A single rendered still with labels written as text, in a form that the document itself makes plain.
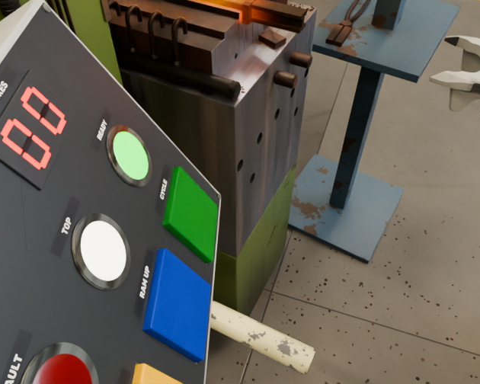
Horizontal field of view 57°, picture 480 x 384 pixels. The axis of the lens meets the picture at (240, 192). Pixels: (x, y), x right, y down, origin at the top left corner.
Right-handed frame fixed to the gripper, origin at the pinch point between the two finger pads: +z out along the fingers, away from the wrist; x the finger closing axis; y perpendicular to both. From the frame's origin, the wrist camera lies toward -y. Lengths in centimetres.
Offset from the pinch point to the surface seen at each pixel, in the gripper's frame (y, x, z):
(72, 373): -9, -63, 13
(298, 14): -1.2, -1.1, 23.0
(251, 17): 1.0, -1.3, 31.4
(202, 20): 1.0, -6.3, 38.1
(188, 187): -2.7, -42.3, 18.4
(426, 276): 100, 34, -22
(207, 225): 0.7, -43.6, 15.6
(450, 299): 100, 29, -31
